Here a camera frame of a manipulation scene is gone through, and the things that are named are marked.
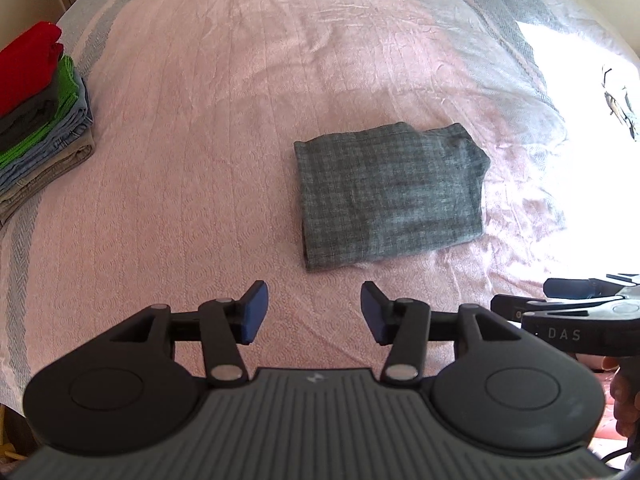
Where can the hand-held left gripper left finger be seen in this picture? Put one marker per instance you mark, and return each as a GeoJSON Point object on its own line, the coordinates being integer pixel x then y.
{"type": "Point", "coordinates": [256, 310]}

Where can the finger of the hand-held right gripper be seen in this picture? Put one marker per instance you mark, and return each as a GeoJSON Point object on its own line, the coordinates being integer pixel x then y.
{"type": "Point", "coordinates": [575, 287]}
{"type": "Point", "coordinates": [530, 306]}

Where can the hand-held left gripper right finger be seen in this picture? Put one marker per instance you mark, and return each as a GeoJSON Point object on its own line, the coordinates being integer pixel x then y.
{"type": "Point", "coordinates": [372, 310]}

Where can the grey checked garment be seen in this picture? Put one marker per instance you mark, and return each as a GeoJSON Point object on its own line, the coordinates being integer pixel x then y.
{"type": "Point", "coordinates": [390, 195]}

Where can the stack of folded clothes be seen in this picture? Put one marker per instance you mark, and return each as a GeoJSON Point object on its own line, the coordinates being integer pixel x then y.
{"type": "Point", "coordinates": [55, 142]}

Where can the person's right hand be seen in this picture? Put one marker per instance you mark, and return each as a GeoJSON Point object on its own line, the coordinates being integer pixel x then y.
{"type": "Point", "coordinates": [625, 395]}

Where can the pink bedspread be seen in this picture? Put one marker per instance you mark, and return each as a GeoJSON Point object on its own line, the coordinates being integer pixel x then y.
{"type": "Point", "coordinates": [210, 110]}

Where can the folded beige pants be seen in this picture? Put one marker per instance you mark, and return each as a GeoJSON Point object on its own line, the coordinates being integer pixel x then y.
{"type": "Point", "coordinates": [45, 175]}

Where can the folded green garment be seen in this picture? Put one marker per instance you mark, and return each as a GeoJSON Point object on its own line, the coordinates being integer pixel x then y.
{"type": "Point", "coordinates": [60, 105]}

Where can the folded dark grey garment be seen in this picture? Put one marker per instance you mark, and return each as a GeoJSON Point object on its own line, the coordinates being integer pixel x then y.
{"type": "Point", "coordinates": [27, 115]}

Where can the folded red garment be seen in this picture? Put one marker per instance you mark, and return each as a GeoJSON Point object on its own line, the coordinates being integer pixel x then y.
{"type": "Point", "coordinates": [25, 62]}

